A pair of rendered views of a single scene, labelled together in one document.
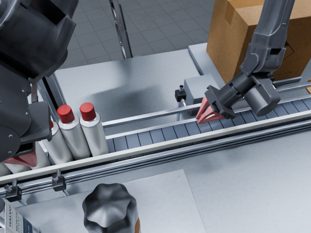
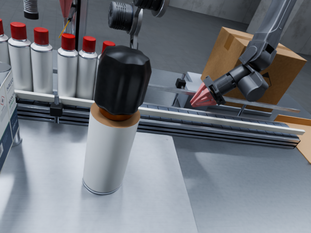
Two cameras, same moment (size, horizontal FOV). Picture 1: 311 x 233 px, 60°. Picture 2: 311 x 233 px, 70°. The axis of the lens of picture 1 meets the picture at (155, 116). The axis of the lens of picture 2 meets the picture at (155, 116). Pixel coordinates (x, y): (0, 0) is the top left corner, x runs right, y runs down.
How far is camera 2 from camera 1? 0.31 m
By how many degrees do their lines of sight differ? 17
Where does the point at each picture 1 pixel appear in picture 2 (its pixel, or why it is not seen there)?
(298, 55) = (273, 90)
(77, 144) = (86, 80)
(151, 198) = (138, 146)
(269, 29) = (269, 28)
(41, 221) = (26, 133)
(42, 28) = not seen: outside the picture
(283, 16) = (281, 22)
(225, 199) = (203, 173)
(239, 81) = (235, 71)
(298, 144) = (268, 153)
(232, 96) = (227, 82)
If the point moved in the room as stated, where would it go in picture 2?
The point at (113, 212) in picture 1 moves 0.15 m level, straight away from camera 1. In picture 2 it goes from (132, 58) to (115, 23)
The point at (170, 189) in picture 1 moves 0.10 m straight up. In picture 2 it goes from (157, 145) to (167, 118)
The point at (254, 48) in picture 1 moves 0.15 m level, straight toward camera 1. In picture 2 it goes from (254, 43) to (244, 52)
